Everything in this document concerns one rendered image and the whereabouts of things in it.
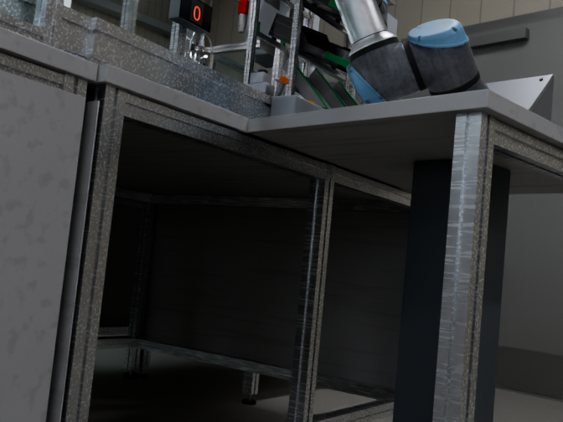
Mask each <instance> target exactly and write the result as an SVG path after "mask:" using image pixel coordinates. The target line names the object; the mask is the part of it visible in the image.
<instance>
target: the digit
mask: <svg viewBox="0 0 563 422"><path fill-rule="evenodd" d="M203 13H204V4H202V3H201V2H199V1H197V0H192V4H191V12H190V20H191V21H193V22H195V23H197V24H198V25H200V26H202V21H203Z"/></svg>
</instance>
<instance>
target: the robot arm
mask: <svg viewBox="0 0 563 422"><path fill-rule="evenodd" d="M334 1H335V2H336V5H337V7H338V11H339V13H340V16H341V19H342V20H343V25H344V27H345V29H346V32H347V34H348V36H349V40H350V43H351V44H352V49H351V51H350V53H349V59H350V62H351V64H349V65H348V66H347V67H346V70H347V72H348V74H349V78H350V79H351V81H352V83H353V85H354V88H355V91H356V95H357V98H358V100H359V103H360V104H362V103H363V102H364V103H365V104H366V105H367V104H373V103H380V102H386V101H393V100H401V99H403V98H406V97H407V96H410V95H414V94H415V93H417V92H420V91H422V90H425V89H428V90H429V93H430V95H431V96H434V95H445V94H452V93H459V92H466V91H473V90H486V89H488V87H487V85H486V84H485V82H484V81H483V80H482V78H481V76H480V74H479V71H478V67H477V64H476V61H475V58H474V57H473V52H472V50H471V47H470V44H469V42H468V41H469V38H468V36H467V35H466V33H465V31H464V28H463V26H462V24H461V23H460V22H458V21H457V20H455V19H449V18H448V19H446V18H445V19H438V20H434V21H430V22H427V23H423V24H421V25H419V26H417V27H416V28H413V29H412V30H411V31H410V32H409V33H408V40H406V41H405V42H403V43H400V42H399V39H398V38H397V36H396V35H394V34H392V33H389V32H388V30H387V28H388V26H387V14H388V7H387V2H386V0H334Z"/></svg>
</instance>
